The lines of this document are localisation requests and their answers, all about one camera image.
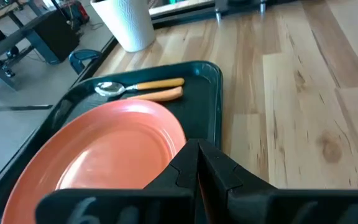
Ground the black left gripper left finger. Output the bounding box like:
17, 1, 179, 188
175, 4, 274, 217
35, 138, 200, 224

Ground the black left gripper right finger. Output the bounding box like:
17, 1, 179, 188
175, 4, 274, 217
198, 138, 358, 224

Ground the fork with wooden handle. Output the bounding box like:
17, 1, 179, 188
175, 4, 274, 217
127, 86, 184, 103

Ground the spoon with wooden handle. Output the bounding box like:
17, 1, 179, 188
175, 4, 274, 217
94, 77, 186, 98

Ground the orange plate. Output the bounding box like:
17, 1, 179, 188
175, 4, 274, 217
1, 98, 187, 224

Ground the dark rectangular tray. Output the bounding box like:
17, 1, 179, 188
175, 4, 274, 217
0, 60, 224, 224

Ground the black floor strip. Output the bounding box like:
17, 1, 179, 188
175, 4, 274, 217
0, 104, 54, 113

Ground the blue chair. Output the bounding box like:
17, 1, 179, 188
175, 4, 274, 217
68, 49, 103, 75

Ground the white patterned plant pot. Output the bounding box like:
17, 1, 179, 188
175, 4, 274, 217
89, 0, 157, 53

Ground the black computer case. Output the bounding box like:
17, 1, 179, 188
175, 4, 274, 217
33, 9, 81, 63

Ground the red object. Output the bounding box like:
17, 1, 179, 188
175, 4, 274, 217
63, 0, 91, 26

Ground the grey desk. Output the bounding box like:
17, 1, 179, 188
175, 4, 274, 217
0, 0, 53, 95

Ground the black table end rail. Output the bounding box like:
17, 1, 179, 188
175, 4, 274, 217
149, 0, 295, 29

